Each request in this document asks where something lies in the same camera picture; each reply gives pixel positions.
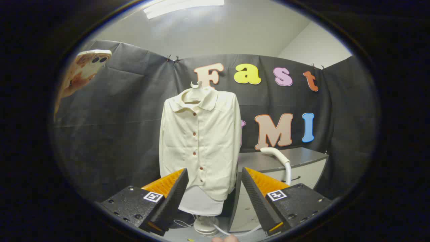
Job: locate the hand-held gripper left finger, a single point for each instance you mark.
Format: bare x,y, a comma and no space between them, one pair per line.
174,198

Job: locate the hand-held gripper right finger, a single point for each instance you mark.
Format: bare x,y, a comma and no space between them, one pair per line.
257,198

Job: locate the phone with marbled case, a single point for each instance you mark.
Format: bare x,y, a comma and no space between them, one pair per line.
88,65

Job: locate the ceiling light panel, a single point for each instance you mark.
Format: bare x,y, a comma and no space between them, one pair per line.
181,6

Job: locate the white cloth under shirt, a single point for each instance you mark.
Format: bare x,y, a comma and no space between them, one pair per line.
201,203

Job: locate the white cabinet with grey top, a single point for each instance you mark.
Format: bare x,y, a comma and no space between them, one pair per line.
285,159

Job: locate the white steamer base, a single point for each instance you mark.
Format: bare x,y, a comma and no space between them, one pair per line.
205,226

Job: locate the cream button-up shirt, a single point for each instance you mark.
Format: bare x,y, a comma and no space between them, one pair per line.
208,144

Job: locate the white garment steamer head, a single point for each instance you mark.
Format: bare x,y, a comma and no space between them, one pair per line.
273,153

